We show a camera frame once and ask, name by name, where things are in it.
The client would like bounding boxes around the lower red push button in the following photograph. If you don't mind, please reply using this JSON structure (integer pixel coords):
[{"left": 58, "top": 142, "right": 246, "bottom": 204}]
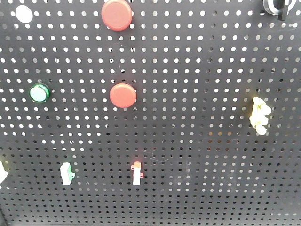
[{"left": 110, "top": 83, "right": 137, "bottom": 108}]

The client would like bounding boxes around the red push button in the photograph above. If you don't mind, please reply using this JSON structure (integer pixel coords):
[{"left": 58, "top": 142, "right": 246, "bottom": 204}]
[
  {"left": 110, "top": 83, "right": 137, "bottom": 108},
  {"left": 101, "top": 0, "right": 133, "bottom": 31}
]

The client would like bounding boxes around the upper red push button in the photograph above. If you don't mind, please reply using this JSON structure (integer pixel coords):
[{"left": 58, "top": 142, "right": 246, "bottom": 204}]
[{"left": 101, "top": 0, "right": 133, "bottom": 31}]

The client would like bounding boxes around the green round push button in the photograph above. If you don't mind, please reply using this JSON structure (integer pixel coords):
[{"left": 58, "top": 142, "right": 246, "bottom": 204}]
[{"left": 29, "top": 83, "right": 51, "bottom": 103}]

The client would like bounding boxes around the white round button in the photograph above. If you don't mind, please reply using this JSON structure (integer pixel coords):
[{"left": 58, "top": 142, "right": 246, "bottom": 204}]
[{"left": 15, "top": 5, "right": 33, "bottom": 24}]

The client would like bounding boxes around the black perforated pegboard panel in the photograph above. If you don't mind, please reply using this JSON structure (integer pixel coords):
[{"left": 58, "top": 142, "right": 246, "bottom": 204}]
[{"left": 0, "top": 0, "right": 301, "bottom": 226}]

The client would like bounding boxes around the red-white rocker switch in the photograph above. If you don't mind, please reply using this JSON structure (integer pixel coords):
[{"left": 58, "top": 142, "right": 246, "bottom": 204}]
[{"left": 131, "top": 161, "right": 143, "bottom": 186}]

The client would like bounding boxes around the green-white rocker switch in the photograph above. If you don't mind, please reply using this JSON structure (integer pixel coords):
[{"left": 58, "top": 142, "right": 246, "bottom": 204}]
[{"left": 60, "top": 162, "right": 75, "bottom": 185}]

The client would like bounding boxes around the yellow toggle switch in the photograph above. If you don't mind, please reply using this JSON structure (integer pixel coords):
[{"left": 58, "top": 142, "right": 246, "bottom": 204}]
[{"left": 249, "top": 97, "right": 272, "bottom": 136}]

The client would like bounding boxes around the yellow-white rocker switch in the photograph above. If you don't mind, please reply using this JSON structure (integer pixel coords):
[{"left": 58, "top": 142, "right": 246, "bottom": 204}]
[{"left": 0, "top": 162, "right": 9, "bottom": 184}]

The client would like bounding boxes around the black rotary knob switch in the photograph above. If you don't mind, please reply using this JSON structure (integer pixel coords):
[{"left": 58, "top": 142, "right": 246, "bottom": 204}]
[{"left": 262, "top": 0, "right": 297, "bottom": 21}]

